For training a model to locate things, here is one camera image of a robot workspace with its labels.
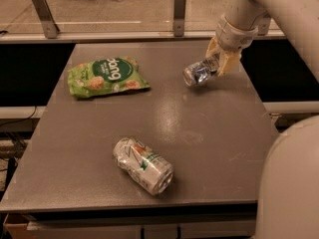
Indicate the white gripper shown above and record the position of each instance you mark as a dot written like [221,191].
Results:
[233,34]

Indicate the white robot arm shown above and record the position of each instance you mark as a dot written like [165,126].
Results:
[288,198]

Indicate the crushed white 7up can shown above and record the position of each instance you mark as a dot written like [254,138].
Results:
[146,167]

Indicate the green chip bag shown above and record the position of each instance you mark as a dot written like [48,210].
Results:
[105,77]

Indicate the cardboard box under table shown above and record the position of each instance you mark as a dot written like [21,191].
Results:
[16,225]

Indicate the middle metal railing bracket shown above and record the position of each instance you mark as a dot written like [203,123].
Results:
[178,17]

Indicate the left metal railing bracket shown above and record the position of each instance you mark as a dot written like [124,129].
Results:
[49,26]

